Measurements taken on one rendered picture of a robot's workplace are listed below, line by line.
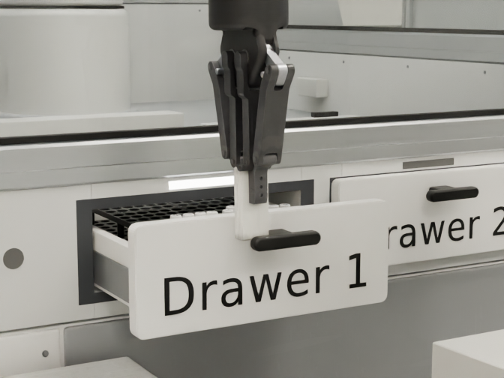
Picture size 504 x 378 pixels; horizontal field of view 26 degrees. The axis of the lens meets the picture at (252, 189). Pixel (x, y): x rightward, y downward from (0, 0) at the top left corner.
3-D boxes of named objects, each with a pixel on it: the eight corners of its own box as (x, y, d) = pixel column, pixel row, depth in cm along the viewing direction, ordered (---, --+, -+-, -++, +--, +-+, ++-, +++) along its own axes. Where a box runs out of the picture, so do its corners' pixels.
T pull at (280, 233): (322, 244, 107) (322, 230, 107) (255, 253, 103) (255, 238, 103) (302, 238, 110) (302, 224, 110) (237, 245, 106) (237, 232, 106)
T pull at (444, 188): (479, 197, 134) (480, 186, 133) (430, 202, 130) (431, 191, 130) (460, 193, 137) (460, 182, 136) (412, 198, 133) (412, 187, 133)
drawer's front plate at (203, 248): (387, 301, 116) (389, 199, 115) (136, 340, 103) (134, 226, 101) (378, 298, 118) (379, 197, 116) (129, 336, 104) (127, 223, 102)
